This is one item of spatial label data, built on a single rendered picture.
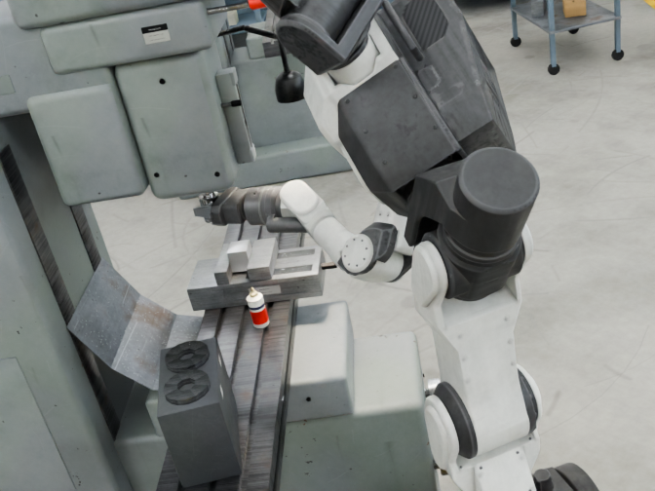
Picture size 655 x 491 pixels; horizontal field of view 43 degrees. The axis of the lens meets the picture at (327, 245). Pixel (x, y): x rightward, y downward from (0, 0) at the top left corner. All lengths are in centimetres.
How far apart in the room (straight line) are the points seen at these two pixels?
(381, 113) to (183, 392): 65
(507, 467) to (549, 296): 208
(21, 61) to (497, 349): 108
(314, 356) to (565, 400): 128
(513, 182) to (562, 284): 256
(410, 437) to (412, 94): 104
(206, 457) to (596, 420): 170
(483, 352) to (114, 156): 88
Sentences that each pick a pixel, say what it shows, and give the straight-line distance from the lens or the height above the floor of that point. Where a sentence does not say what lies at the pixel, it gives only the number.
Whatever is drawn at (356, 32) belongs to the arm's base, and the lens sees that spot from 133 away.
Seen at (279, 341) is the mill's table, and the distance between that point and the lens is 202.
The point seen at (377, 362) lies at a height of 70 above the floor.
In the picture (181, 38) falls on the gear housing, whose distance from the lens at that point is 170.
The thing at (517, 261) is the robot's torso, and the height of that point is 136.
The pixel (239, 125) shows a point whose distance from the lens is 185.
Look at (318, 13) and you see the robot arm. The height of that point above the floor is 175.
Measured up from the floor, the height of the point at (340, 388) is 79.
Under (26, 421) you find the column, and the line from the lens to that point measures 214.
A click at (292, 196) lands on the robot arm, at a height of 129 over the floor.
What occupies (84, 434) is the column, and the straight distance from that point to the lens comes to 213.
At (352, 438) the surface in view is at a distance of 213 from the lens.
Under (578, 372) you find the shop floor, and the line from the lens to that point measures 324.
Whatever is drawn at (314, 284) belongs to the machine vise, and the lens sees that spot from 213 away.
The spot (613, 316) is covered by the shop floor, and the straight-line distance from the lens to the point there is 352.
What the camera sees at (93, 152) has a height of 146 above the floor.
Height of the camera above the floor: 205
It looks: 29 degrees down
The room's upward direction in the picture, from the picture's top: 12 degrees counter-clockwise
